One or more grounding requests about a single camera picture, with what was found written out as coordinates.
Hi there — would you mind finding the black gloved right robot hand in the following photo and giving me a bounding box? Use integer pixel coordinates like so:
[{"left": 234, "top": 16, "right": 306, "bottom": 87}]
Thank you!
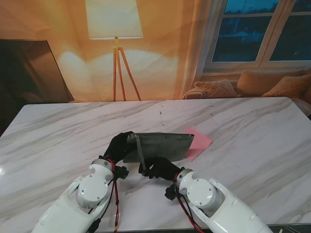
[{"left": 138, "top": 156, "right": 182, "bottom": 182}]

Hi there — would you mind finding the cream knitted cushion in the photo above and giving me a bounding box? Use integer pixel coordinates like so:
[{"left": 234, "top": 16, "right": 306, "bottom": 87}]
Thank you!
[{"left": 193, "top": 79, "right": 241, "bottom": 99}]

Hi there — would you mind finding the beige sofa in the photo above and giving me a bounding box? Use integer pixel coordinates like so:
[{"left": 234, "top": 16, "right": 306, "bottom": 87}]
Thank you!
[{"left": 228, "top": 67, "right": 311, "bottom": 117}]

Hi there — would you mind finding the sheer cream curtain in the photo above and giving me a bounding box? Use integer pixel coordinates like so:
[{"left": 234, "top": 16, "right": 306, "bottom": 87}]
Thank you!
[{"left": 178, "top": 0, "right": 228, "bottom": 99}]

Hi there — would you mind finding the red black left arm cable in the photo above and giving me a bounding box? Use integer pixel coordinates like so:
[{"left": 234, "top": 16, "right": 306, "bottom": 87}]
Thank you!
[{"left": 88, "top": 159, "right": 121, "bottom": 233}]

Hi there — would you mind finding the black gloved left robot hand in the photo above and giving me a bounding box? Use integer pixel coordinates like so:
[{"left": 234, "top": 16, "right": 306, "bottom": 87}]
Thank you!
[{"left": 103, "top": 132, "right": 136, "bottom": 168}]

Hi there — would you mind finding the dark flat screen panel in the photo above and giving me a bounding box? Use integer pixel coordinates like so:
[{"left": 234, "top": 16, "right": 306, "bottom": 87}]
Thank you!
[{"left": 0, "top": 38, "right": 75, "bottom": 104}]

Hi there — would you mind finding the orange knitted cushion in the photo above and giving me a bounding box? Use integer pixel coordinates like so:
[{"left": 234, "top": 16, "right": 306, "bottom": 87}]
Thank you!
[{"left": 261, "top": 74, "right": 311, "bottom": 98}]

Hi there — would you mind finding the red black arm cable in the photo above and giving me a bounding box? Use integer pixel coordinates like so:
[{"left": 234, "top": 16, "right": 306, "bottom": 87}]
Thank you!
[
  {"left": 176, "top": 191, "right": 207, "bottom": 231},
  {"left": 88, "top": 159, "right": 121, "bottom": 233}
]

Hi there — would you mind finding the white framed window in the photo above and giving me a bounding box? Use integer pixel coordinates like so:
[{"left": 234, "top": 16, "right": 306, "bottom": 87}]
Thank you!
[{"left": 203, "top": 0, "right": 311, "bottom": 73}]

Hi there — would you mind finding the floor lamp with tripod legs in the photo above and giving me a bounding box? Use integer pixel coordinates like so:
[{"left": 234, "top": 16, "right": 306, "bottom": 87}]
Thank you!
[{"left": 85, "top": 0, "right": 143, "bottom": 101}]

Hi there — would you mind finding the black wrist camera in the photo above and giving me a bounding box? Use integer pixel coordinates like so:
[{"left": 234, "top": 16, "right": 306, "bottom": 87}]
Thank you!
[
  {"left": 114, "top": 165, "right": 129, "bottom": 180},
  {"left": 164, "top": 184, "right": 179, "bottom": 201}
]

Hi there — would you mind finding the grey felt zip pouch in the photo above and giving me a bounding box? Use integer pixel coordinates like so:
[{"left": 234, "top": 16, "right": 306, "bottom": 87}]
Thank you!
[{"left": 122, "top": 132, "right": 195, "bottom": 176}]

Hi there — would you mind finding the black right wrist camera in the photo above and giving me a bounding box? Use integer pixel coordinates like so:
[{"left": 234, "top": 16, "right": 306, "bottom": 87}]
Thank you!
[{"left": 164, "top": 184, "right": 179, "bottom": 201}]

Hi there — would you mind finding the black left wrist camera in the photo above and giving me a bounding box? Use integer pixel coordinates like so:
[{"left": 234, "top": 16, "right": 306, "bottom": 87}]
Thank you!
[{"left": 114, "top": 165, "right": 129, "bottom": 180}]

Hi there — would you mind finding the pink paper document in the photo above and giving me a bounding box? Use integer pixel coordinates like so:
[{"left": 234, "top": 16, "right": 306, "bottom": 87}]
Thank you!
[{"left": 183, "top": 126, "right": 213, "bottom": 162}]

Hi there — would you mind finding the beige throw blanket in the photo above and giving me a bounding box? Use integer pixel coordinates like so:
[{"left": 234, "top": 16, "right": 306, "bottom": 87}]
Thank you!
[{"left": 182, "top": 87, "right": 207, "bottom": 100}]

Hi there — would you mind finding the red black right arm cable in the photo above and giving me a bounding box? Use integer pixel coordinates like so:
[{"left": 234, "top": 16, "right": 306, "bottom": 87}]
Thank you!
[{"left": 176, "top": 191, "right": 207, "bottom": 231}]

